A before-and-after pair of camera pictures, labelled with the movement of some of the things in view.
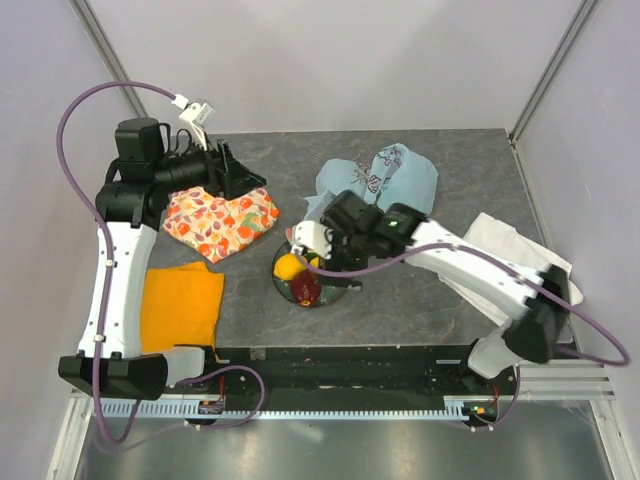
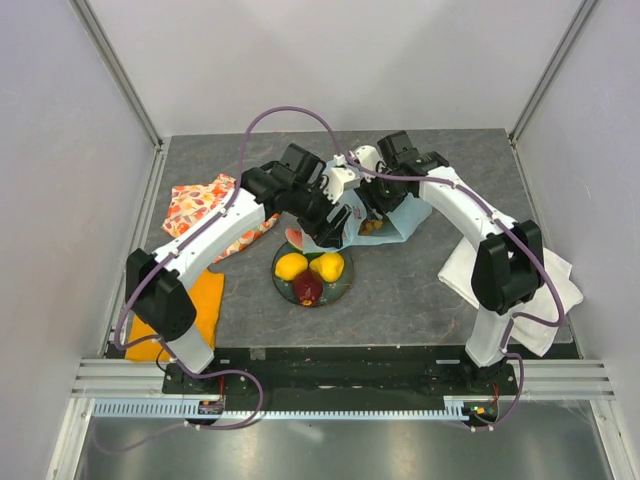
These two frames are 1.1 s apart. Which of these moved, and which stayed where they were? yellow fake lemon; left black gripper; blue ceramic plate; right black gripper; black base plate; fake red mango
Moved: left black gripper; right black gripper
Stayed: yellow fake lemon; fake red mango; black base plate; blue ceramic plate
